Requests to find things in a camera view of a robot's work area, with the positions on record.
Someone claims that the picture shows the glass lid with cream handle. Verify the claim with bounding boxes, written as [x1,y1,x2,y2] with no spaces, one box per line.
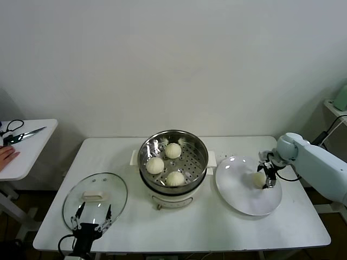
[62,172,128,234]

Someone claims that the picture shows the stainless steel steamer basket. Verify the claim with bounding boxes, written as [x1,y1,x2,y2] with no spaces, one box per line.
[137,129,209,189]

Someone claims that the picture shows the black handled scissors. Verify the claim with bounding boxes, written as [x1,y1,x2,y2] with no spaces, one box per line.
[0,120,47,146]

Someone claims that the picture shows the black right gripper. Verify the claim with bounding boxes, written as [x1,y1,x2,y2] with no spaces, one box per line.
[256,152,283,190]

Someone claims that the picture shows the white steamed baozi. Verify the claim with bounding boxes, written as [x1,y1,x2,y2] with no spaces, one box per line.
[250,173,266,190]
[164,142,182,159]
[145,158,165,175]
[165,171,186,187]

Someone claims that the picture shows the person's bare hand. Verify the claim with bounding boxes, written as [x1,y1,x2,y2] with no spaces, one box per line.
[0,146,21,174]

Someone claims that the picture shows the white shelf table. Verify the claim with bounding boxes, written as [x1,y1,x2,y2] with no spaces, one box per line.
[314,99,347,215]

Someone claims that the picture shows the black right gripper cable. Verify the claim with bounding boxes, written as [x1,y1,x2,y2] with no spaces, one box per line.
[275,162,302,181]

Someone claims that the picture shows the black power adapter cable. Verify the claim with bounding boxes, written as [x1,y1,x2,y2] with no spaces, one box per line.
[311,115,347,148]

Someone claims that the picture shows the mint green appliance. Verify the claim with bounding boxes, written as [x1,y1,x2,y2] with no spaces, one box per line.
[332,83,347,112]

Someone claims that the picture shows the white side table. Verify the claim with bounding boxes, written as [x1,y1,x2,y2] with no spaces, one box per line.
[0,119,59,239]

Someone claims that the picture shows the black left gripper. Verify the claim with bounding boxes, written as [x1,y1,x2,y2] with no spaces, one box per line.
[69,202,113,253]

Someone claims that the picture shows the cream electric cooker pot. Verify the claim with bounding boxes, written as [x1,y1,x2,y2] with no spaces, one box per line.
[130,150,217,211]

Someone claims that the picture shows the white round plate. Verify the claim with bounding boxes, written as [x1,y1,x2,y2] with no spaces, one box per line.
[215,155,282,217]

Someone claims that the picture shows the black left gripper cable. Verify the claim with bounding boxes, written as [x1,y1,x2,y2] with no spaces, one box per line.
[58,234,76,258]

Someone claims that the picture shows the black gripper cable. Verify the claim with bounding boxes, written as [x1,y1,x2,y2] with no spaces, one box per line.
[275,162,302,181]
[58,234,76,258]

